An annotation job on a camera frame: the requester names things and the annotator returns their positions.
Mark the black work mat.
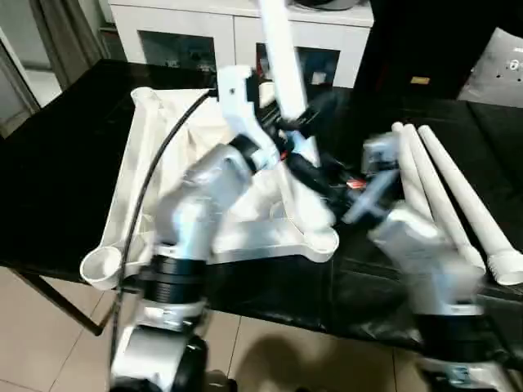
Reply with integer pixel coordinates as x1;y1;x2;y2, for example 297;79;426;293
0;56;523;352

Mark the black work table leg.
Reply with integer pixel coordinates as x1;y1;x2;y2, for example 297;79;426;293
28;269;103;338

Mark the white plastic table top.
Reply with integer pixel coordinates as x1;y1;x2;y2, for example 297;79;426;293
79;85;341;292

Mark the white glass-door cabinet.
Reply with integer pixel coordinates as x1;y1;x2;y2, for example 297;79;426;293
109;0;375;89

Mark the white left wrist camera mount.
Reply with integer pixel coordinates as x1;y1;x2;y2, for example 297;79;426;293
215;64;284;169

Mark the white plastic table leg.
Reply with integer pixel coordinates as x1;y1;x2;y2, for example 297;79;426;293
255;0;337;229
402;123;487;274
417;124;523;286
391;121;435;216

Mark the grey printed cushion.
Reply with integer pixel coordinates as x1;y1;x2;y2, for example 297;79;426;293
456;26;523;108

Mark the black tall furniture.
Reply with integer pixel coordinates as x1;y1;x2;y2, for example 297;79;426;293
353;0;523;103

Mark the grey curtain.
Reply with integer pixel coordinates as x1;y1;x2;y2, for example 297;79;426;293
28;0;111;89

